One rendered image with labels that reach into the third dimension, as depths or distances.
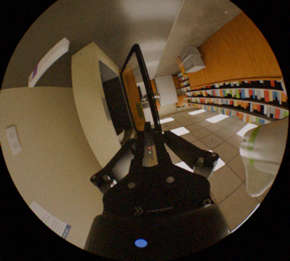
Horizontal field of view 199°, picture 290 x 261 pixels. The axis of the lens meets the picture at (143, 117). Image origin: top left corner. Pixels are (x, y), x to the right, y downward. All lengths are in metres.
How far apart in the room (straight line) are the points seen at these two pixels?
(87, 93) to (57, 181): 0.52
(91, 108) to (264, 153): 0.44
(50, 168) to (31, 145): 0.16
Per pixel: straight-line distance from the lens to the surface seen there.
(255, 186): 0.42
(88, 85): 0.28
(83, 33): 0.33
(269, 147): 0.21
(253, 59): 1.91
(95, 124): 0.28
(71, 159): 0.66
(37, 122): 0.58
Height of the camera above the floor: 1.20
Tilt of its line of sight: 11 degrees up
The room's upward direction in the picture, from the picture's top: 165 degrees clockwise
